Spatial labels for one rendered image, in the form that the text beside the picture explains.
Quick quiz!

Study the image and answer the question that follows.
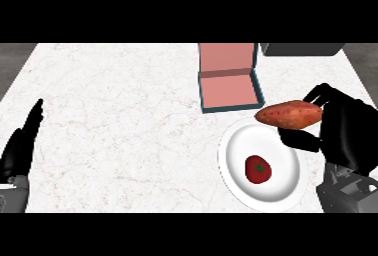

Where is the red tomato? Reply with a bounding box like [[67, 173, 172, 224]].
[[243, 154, 273, 185]]

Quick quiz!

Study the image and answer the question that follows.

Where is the dark grey appliance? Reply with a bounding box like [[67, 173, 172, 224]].
[[259, 43, 342, 57]]

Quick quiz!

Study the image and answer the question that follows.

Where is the pink and teal cardboard box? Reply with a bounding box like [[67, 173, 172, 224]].
[[197, 43, 265, 114]]

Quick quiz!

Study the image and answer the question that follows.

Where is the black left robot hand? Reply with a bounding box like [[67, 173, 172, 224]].
[[0, 98, 45, 183]]

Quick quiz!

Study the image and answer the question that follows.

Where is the orange sweet potato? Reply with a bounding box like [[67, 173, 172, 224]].
[[253, 100, 324, 131]]

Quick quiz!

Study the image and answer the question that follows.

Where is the white plate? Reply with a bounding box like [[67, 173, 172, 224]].
[[217, 116, 310, 213]]

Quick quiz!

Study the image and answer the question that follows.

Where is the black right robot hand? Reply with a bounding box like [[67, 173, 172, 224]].
[[277, 82, 378, 177]]

